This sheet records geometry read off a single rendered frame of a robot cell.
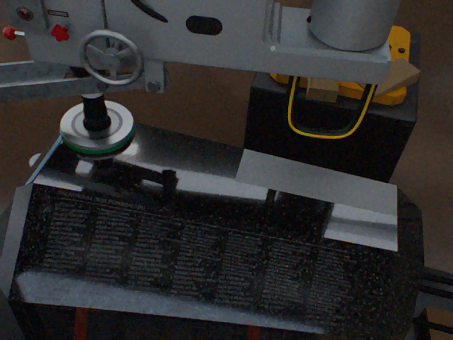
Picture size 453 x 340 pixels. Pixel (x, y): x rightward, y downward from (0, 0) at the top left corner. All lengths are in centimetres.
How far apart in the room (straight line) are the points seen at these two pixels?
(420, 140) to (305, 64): 186
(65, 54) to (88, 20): 12
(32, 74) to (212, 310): 85
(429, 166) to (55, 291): 204
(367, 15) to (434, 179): 175
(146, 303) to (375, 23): 90
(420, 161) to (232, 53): 184
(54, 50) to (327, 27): 64
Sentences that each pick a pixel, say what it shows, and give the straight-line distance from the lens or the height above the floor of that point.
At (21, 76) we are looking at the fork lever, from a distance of 163.
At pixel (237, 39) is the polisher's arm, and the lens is 120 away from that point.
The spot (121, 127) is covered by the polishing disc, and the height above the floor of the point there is 83.
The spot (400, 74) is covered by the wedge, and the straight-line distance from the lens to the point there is 196.
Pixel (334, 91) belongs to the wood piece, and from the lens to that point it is 178.
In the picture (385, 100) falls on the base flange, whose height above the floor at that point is 76.
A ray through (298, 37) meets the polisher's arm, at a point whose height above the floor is 122.
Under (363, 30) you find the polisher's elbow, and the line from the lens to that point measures 120.
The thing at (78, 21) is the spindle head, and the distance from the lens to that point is 125.
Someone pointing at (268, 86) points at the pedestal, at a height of 74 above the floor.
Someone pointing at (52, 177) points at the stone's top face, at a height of 80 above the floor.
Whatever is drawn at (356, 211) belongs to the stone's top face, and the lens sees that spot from 144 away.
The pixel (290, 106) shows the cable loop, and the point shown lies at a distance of 141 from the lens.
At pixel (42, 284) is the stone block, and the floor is 61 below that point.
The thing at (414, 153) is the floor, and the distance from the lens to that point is 293.
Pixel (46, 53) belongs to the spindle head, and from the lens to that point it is 134.
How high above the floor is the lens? 187
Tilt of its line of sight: 46 degrees down
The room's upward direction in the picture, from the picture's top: 5 degrees clockwise
